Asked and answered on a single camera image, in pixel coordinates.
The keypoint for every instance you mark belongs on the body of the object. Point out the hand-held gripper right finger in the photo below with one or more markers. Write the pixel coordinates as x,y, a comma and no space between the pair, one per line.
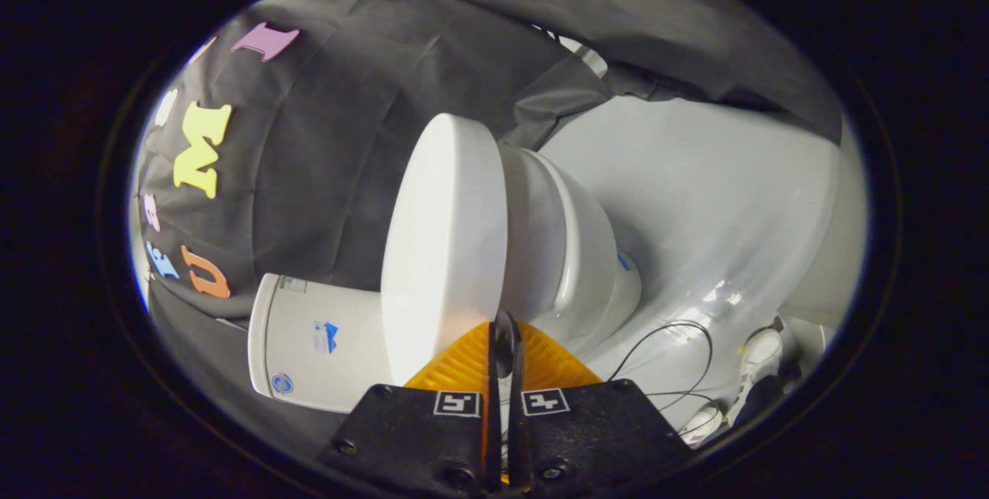
587,437

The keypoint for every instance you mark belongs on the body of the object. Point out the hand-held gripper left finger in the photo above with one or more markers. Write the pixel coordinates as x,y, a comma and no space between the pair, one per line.
417,437

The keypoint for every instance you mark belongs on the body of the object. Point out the white toilet lid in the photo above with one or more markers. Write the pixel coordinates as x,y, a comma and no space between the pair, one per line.
448,252

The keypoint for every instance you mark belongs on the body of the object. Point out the person's white shoe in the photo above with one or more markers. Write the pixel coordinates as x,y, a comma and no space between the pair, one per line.
761,352
701,423

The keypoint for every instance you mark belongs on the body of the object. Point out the person's dark trouser leg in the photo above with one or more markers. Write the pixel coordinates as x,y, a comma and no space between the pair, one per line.
761,400

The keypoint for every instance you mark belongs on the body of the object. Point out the black backdrop cloth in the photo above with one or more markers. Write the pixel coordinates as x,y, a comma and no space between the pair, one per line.
324,144

